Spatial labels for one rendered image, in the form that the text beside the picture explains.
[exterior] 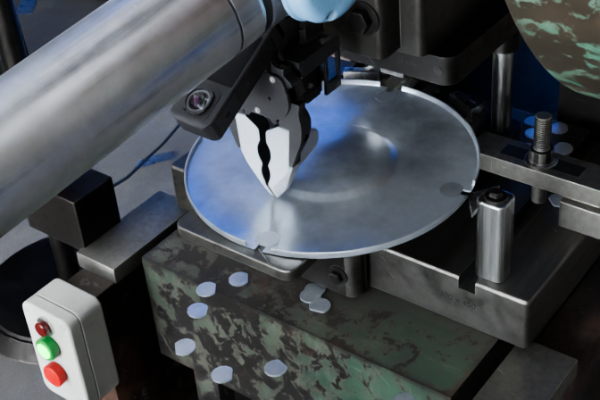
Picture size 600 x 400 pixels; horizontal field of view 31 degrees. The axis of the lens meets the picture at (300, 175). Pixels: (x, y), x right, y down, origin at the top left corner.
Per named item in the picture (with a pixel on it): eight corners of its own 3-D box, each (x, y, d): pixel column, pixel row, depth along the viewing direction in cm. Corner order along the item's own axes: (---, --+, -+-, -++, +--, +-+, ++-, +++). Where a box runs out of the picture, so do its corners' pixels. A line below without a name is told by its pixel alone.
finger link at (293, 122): (313, 165, 99) (309, 81, 94) (304, 173, 98) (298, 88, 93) (272, 150, 102) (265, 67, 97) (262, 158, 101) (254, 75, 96)
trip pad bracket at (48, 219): (104, 329, 130) (72, 195, 119) (49, 300, 135) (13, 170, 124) (139, 300, 134) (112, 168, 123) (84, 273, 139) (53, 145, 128)
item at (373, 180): (128, 215, 104) (126, 209, 104) (275, 66, 124) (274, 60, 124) (406, 294, 92) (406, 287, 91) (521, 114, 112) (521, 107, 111)
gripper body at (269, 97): (344, 92, 101) (339, -29, 94) (288, 136, 96) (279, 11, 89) (279, 71, 105) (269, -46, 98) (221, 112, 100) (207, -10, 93)
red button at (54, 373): (62, 391, 121) (57, 373, 120) (45, 381, 123) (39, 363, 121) (70, 384, 122) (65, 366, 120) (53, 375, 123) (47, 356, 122)
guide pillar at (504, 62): (504, 134, 119) (509, 18, 111) (487, 129, 120) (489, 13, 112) (514, 125, 120) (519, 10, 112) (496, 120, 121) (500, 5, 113)
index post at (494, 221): (500, 286, 103) (504, 204, 98) (472, 275, 105) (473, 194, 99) (514, 269, 105) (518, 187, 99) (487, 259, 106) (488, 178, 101)
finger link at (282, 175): (330, 180, 106) (327, 98, 100) (295, 212, 102) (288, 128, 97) (304, 170, 107) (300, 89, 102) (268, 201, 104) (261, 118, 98)
